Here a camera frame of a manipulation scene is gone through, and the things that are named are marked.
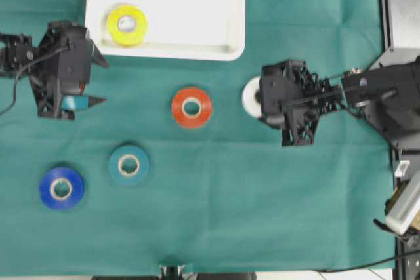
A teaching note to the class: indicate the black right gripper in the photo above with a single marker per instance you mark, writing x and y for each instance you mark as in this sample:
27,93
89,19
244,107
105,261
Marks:
307,99

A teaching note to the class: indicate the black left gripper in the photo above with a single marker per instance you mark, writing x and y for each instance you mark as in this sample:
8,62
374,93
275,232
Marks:
50,100

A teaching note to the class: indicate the white tape roll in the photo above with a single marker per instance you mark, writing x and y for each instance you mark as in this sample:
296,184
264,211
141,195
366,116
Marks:
249,98

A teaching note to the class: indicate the yellow tape roll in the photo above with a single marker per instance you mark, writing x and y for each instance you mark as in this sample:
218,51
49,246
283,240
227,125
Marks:
127,25

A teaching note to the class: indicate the red tape roll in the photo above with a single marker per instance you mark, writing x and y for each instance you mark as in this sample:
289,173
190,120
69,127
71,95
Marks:
191,107

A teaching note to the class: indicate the blue tape roll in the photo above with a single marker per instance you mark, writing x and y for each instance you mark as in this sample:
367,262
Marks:
61,188

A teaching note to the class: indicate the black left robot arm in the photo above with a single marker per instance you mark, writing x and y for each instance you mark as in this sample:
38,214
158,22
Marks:
18,57

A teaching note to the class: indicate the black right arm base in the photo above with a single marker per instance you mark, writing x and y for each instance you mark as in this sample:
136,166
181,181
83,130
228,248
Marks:
393,89

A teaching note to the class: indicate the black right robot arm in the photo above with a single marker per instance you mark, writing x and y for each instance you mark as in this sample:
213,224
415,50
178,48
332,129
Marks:
355,94

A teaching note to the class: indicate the teal tape roll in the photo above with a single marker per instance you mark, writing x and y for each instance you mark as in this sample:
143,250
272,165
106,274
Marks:
129,165

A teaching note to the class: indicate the green table cloth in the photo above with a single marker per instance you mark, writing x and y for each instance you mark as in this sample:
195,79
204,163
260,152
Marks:
224,197

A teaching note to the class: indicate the white plastic tray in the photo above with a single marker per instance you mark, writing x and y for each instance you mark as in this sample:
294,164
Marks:
184,29

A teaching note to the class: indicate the white perforated electronics box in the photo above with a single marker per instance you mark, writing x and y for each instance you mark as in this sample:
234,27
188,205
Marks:
405,207

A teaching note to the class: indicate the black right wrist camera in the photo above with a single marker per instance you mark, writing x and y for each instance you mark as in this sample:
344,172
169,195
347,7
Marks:
272,89

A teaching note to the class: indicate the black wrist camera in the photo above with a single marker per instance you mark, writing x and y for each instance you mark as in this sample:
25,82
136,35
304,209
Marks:
272,89
74,65

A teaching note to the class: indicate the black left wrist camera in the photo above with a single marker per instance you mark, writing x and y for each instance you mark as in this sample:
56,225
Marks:
74,65

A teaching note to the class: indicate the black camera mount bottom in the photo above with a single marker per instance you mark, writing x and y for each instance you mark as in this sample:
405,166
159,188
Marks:
172,272

